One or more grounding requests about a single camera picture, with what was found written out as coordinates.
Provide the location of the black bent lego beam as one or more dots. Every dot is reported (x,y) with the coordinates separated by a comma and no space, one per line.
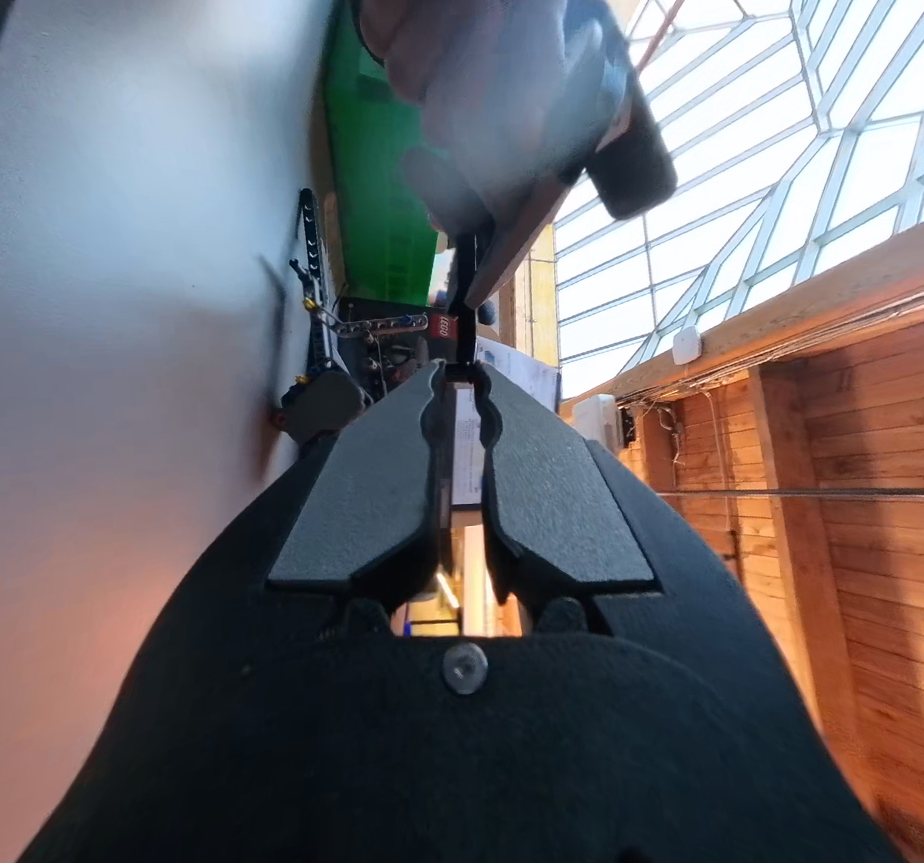
(465,300)

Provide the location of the small white wall device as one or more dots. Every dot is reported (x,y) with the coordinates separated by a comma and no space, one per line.
(687,345)

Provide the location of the lego instruction booklet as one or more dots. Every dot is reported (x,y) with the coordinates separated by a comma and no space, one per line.
(523,379)

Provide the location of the dark monster truck lego box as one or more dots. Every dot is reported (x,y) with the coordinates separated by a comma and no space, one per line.
(440,329)

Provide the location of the person's left hand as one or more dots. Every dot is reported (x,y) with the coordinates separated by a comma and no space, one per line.
(469,54)

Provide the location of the green plastic bin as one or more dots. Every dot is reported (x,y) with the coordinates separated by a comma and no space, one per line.
(375,177)

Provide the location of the grey lego chassis assembly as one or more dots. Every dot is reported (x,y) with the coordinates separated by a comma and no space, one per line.
(325,401)

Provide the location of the white box appliance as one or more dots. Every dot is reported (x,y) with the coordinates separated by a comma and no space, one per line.
(595,422)

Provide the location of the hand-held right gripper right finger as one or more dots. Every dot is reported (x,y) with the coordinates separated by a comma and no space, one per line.
(563,502)

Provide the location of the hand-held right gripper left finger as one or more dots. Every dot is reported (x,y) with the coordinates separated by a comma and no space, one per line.
(361,495)

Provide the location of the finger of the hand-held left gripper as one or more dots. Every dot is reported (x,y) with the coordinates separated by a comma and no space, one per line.
(520,249)

